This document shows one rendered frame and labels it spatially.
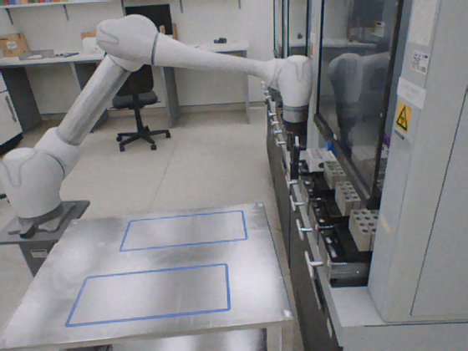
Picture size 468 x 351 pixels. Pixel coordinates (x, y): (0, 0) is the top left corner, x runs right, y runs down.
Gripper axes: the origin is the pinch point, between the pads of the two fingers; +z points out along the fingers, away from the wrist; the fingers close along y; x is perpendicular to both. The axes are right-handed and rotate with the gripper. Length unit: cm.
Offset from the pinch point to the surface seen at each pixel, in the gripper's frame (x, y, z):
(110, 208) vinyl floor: 125, 107, 82
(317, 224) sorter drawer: -1.9, -35.5, -0.5
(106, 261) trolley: 55, -50, -2
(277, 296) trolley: 12, -63, -2
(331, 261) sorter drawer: -2, -51, -1
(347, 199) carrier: -9.9, -34.3, -7.9
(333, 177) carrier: -9.2, -20.7, -7.7
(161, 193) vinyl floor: 88, 127, 81
